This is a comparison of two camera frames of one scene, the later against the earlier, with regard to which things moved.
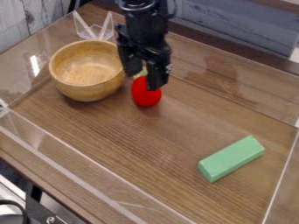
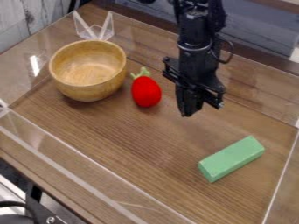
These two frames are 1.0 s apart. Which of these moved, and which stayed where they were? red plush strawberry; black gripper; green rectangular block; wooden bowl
Moved: black gripper
Stayed: green rectangular block; wooden bowl; red plush strawberry
